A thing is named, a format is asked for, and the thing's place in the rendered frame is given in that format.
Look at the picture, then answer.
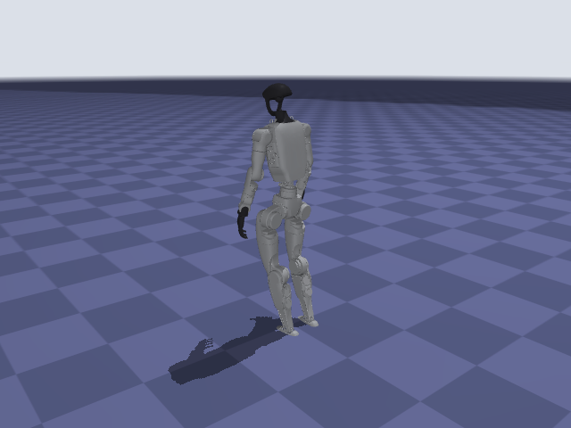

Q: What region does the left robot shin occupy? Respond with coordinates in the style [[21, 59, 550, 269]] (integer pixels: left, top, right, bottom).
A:
[[268, 270, 294, 333]]

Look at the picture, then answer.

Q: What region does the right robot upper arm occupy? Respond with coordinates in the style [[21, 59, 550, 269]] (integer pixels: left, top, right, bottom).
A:
[[302, 123, 313, 170]]

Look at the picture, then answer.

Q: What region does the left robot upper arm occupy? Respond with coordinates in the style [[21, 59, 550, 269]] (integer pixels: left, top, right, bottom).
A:
[[250, 127, 274, 182]]

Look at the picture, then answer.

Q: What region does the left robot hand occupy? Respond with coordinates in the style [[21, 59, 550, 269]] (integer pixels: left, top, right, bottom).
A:
[[237, 207, 249, 239]]

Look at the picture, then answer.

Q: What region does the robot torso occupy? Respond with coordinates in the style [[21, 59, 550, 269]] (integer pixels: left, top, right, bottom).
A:
[[265, 116, 307, 219]]

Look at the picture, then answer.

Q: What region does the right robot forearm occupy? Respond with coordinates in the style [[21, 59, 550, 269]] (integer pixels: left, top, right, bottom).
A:
[[295, 167, 311, 197]]

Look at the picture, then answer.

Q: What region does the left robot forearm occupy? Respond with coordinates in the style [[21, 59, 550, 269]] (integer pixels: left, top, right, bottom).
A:
[[238, 168, 258, 213]]

